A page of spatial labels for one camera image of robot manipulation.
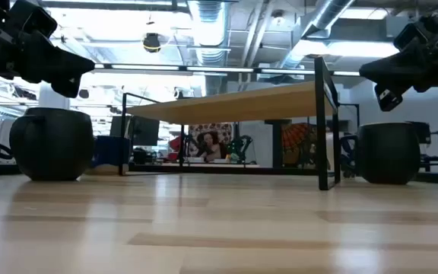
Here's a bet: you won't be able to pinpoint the black mug yellow inside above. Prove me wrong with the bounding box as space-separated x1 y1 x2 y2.
357 121 421 186

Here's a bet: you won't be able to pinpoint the black round mug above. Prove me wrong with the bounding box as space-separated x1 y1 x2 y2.
8 107 95 182

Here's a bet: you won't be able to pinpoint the ribbed silver ventilation duct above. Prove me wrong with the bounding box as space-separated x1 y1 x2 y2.
186 0 230 68

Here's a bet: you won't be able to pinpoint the black table frame rails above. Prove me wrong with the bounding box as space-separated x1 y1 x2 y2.
0 161 438 186

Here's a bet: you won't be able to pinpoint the black monitor on arm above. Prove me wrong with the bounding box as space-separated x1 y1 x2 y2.
418 121 432 145

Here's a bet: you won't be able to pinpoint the wooden shelf with black frame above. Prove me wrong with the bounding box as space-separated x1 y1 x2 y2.
119 56 341 191

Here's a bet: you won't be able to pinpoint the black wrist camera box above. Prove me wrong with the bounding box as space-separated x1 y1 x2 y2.
8 0 59 40
392 21 431 51

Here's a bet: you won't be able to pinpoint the black computer monitor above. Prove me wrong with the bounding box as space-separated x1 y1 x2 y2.
109 115 161 148

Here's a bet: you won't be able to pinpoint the orange patterned tapestry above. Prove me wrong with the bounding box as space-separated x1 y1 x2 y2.
281 122 318 167

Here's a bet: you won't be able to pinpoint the green black device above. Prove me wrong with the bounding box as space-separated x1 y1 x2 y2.
227 135 254 164

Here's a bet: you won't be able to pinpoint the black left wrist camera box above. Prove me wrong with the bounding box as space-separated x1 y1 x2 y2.
8 0 59 40

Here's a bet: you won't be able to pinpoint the long ceiling light strip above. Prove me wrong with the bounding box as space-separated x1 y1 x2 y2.
93 62 361 77

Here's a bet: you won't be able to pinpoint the black pedestal stand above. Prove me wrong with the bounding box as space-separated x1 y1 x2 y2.
264 119 292 169

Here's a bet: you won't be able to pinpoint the red object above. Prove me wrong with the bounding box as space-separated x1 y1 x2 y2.
168 135 184 161

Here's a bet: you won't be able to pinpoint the white pillar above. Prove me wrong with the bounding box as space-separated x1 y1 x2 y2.
38 81 71 111

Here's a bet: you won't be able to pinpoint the black hanging dome device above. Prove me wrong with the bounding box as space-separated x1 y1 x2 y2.
142 32 162 53

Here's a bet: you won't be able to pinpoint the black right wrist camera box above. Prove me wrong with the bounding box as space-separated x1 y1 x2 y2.
392 21 431 51

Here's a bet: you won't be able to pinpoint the person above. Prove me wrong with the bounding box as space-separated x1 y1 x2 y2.
195 131 230 163

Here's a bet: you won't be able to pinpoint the patterned wall hanging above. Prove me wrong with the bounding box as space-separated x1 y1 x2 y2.
187 122 235 158

